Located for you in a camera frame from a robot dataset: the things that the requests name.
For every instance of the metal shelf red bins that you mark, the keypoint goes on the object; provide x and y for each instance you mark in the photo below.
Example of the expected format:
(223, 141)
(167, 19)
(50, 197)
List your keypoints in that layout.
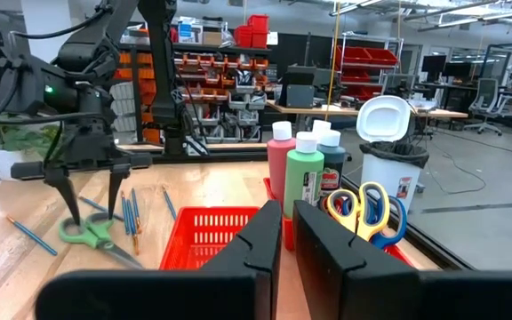
(367, 55)

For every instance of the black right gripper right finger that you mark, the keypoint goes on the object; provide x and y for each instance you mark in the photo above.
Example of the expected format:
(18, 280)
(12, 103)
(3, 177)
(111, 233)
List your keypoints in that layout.
(327, 266)

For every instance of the red storage bin stack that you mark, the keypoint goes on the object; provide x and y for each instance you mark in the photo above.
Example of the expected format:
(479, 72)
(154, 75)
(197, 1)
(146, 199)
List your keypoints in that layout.
(251, 33)

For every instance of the dark teal paint bottle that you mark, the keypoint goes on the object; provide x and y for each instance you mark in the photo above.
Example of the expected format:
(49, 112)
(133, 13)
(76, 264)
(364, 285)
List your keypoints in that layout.
(333, 160)

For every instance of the black monitor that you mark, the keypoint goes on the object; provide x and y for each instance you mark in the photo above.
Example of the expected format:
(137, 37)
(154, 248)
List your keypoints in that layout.
(434, 66)

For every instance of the parts bin storage rack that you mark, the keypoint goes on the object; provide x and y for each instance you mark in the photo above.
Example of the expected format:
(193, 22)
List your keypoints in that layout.
(220, 89)

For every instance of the white trash bin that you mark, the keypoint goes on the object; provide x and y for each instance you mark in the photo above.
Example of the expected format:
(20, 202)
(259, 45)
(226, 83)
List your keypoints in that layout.
(385, 182)

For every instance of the black desktop device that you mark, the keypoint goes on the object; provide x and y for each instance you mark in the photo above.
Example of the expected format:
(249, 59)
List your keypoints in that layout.
(298, 93)

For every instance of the blue paintbrush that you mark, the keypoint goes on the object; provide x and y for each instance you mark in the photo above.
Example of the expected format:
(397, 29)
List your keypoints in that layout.
(136, 209)
(169, 203)
(125, 213)
(93, 205)
(34, 237)
(131, 224)

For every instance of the white paint bottle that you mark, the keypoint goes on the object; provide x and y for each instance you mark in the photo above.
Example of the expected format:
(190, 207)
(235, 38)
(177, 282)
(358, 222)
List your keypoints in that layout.
(320, 125)

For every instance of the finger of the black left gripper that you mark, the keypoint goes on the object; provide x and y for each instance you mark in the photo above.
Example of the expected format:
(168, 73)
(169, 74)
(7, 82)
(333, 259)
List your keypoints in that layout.
(60, 178)
(116, 182)

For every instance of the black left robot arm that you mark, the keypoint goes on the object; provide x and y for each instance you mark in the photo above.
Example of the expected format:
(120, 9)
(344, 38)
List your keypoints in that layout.
(160, 66)

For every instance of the red paint bottle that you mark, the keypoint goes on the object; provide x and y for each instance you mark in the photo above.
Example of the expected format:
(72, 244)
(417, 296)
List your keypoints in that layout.
(280, 164)

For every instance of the grey office chair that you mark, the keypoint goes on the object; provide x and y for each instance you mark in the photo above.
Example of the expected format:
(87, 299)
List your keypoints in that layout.
(487, 95)

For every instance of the green paint bottle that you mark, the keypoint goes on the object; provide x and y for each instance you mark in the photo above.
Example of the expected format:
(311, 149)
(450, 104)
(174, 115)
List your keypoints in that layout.
(300, 178)

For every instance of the green leafy plant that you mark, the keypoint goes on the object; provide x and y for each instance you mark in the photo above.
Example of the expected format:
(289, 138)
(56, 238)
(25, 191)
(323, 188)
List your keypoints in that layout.
(20, 138)

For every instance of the white plant pot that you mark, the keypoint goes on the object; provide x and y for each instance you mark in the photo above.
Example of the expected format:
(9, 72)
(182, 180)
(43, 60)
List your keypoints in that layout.
(2, 162)

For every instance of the wooden desk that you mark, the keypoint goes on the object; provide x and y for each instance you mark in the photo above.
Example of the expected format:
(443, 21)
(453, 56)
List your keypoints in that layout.
(345, 109)

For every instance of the black trash bag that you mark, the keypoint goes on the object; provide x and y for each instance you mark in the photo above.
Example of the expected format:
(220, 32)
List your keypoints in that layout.
(394, 153)

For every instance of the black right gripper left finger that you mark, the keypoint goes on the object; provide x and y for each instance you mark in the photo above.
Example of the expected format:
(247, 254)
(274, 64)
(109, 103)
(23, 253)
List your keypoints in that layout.
(256, 249)

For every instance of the black table edge rail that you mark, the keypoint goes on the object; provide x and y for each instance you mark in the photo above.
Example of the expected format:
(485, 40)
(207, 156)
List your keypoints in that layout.
(447, 258)

